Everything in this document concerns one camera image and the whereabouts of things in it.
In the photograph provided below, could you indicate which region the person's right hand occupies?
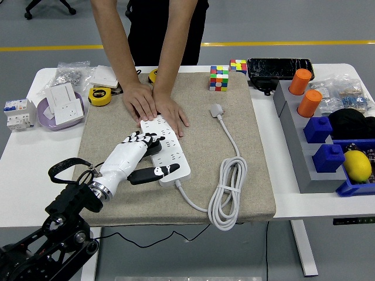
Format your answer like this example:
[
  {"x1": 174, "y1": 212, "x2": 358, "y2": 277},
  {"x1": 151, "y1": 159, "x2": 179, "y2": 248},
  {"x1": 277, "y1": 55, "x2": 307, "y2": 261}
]
[{"x1": 122, "y1": 80, "x2": 159, "y2": 123}]

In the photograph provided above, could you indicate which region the person's left hand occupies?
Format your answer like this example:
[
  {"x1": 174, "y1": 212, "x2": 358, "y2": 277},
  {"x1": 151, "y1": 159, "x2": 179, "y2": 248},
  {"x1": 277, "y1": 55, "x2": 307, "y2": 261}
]
[{"x1": 151, "y1": 87, "x2": 190, "y2": 138}]

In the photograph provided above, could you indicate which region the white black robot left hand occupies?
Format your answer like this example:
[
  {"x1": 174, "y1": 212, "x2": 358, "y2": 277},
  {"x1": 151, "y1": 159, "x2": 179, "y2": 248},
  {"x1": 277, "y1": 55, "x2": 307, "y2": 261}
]
[{"x1": 98, "y1": 131, "x2": 181, "y2": 196}]

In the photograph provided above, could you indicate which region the black plug adapter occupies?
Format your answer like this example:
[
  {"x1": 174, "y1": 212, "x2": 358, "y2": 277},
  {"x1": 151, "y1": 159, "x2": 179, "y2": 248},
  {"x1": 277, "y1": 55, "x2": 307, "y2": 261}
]
[{"x1": 143, "y1": 136, "x2": 163, "y2": 157}]

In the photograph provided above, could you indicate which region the white power strip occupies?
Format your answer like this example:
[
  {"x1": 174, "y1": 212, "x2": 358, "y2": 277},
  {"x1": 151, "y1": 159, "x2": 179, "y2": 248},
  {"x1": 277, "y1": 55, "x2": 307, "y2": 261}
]
[{"x1": 139, "y1": 114, "x2": 192, "y2": 188}]

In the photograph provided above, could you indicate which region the grey-brown mat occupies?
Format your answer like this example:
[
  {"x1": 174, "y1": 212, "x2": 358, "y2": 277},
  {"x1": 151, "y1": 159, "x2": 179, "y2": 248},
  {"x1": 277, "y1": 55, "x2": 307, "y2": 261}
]
[{"x1": 73, "y1": 71, "x2": 277, "y2": 228}]

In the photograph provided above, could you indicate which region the round yellow black tape measure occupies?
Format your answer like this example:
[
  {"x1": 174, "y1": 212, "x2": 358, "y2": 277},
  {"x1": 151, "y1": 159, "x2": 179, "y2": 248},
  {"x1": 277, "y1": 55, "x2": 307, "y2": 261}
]
[{"x1": 87, "y1": 68, "x2": 141, "y2": 107}]

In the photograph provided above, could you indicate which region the large colourful puzzle cube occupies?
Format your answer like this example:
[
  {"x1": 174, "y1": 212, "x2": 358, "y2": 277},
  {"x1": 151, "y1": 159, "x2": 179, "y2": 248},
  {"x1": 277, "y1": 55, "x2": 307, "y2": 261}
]
[{"x1": 209, "y1": 64, "x2": 230, "y2": 92}]

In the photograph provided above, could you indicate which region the purple bowl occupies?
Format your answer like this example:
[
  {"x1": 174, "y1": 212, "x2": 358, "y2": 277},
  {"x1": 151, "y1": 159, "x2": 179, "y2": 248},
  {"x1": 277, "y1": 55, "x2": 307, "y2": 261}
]
[{"x1": 36, "y1": 91, "x2": 88, "y2": 132}]

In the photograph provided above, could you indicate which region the person's body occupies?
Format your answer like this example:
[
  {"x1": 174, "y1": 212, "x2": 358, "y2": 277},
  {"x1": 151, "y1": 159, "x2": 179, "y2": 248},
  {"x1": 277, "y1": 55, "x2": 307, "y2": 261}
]
[{"x1": 127, "y1": 0, "x2": 209, "y2": 67}]

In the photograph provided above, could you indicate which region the clear bag of screws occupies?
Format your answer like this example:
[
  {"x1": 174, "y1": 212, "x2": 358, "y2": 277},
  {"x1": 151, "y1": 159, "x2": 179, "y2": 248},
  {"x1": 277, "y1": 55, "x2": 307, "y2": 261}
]
[{"x1": 36, "y1": 60, "x2": 97, "y2": 96}]

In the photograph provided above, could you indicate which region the small colourful puzzle cube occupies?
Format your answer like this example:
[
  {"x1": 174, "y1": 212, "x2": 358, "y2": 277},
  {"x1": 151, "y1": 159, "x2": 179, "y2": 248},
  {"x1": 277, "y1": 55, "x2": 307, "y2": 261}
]
[{"x1": 229, "y1": 59, "x2": 248, "y2": 75}]

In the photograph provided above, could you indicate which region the black power adapter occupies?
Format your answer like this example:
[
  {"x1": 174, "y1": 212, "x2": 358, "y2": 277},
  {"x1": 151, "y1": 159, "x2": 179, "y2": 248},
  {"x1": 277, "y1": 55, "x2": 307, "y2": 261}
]
[{"x1": 250, "y1": 77, "x2": 278, "y2": 96}]

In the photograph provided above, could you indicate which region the white table leg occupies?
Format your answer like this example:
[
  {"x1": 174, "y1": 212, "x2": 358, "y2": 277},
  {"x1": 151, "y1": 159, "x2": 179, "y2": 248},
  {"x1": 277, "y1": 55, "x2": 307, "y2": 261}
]
[
  {"x1": 80, "y1": 227, "x2": 102, "y2": 281},
  {"x1": 289, "y1": 219, "x2": 319, "y2": 277}
]

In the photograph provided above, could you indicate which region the white blue circuit breaker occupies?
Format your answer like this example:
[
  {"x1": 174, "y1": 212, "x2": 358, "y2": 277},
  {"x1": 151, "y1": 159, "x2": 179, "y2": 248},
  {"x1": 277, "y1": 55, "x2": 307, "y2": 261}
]
[{"x1": 3, "y1": 98, "x2": 38, "y2": 132}]

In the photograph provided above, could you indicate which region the black plastic tray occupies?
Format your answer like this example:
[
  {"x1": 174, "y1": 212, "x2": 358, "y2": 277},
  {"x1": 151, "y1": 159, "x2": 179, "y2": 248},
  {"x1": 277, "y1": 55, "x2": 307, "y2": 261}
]
[{"x1": 247, "y1": 57, "x2": 316, "y2": 81}]

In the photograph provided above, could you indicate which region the grey block holder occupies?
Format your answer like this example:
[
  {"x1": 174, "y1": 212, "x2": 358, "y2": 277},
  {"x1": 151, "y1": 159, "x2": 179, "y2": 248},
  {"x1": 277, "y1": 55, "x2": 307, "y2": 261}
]
[{"x1": 272, "y1": 79, "x2": 348, "y2": 194}]

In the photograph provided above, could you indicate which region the orange cylinder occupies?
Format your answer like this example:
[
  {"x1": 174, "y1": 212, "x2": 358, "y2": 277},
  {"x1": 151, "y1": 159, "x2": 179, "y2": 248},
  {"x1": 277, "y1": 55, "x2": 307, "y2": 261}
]
[
  {"x1": 297, "y1": 89, "x2": 323, "y2": 118},
  {"x1": 288, "y1": 68, "x2": 312, "y2": 96}
]

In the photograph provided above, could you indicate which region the blue block with knob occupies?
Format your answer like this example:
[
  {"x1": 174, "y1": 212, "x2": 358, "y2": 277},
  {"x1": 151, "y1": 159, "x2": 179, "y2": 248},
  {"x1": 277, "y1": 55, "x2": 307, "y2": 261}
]
[
  {"x1": 312, "y1": 143, "x2": 346, "y2": 173},
  {"x1": 303, "y1": 116, "x2": 333, "y2": 144}
]

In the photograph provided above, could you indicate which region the clear bag of small parts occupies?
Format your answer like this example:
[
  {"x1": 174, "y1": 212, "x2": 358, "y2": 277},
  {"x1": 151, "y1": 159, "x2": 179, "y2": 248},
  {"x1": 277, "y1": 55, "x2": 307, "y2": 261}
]
[{"x1": 309, "y1": 80, "x2": 343, "y2": 116}]

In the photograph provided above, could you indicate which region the black cloth bundle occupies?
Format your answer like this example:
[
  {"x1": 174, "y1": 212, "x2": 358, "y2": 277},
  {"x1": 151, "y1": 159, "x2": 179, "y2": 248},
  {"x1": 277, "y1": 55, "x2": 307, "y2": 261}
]
[{"x1": 328, "y1": 108, "x2": 375, "y2": 141}]

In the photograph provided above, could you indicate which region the clear bag of blue components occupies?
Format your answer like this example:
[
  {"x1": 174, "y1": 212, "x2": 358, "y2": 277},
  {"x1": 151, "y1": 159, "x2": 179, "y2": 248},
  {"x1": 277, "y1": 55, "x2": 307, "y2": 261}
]
[{"x1": 336, "y1": 73, "x2": 375, "y2": 115}]

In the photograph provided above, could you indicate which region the yellow lemon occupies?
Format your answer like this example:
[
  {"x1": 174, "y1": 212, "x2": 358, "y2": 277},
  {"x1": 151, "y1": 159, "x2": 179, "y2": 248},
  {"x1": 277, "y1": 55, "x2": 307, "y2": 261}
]
[{"x1": 342, "y1": 150, "x2": 372, "y2": 184}]

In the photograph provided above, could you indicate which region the blue plastic bin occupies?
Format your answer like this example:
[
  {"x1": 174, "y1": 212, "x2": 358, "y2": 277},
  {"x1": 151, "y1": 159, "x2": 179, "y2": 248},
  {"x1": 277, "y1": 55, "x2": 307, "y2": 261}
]
[{"x1": 330, "y1": 139, "x2": 375, "y2": 197}]

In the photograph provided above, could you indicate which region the black table control panel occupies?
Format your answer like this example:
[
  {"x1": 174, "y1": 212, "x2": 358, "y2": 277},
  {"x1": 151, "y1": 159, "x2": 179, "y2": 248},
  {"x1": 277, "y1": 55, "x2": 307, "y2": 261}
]
[{"x1": 332, "y1": 217, "x2": 375, "y2": 226}]

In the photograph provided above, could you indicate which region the white wall switch plate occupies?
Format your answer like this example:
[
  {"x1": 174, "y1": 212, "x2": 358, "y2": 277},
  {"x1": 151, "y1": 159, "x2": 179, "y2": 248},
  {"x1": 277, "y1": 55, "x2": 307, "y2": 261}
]
[{"x1": 88, "y1": 64, "x2": 120, "y2": 88}]

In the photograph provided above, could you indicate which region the white power strip cord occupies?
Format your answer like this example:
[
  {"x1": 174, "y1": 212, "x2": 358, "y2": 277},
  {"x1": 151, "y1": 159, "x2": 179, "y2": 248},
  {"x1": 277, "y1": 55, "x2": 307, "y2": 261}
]
[{"x1": 175, "y1": 102, "x2": 248, "y2": 232}]

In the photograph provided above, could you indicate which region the white wall socket panel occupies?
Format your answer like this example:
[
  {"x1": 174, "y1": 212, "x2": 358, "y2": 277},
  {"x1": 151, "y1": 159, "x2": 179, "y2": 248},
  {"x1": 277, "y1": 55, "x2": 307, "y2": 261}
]
[{"x1": 53, "y1": 98, "x2": 86, "y2": 125}]

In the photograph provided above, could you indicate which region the white switch panel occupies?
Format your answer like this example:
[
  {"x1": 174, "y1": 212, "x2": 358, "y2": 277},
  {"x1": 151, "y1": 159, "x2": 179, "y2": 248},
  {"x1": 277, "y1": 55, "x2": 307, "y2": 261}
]
[{"x1": 43, "y1": 83, "x2": 77, "y2": 115}]

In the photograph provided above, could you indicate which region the thin black plug cord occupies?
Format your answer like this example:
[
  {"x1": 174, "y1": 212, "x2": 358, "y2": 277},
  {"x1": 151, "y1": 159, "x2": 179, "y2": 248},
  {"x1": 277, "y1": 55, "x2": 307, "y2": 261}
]
[{"x1": 95, "y1": 224, "x2": 213, "y2": 249}]

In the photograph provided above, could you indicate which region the black hanging cable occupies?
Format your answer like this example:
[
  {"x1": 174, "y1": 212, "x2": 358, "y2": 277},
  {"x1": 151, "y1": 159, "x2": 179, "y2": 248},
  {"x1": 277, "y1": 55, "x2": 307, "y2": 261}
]
[{"x1": 265, "y1": 221, "x2": 270, "y2": 281}]

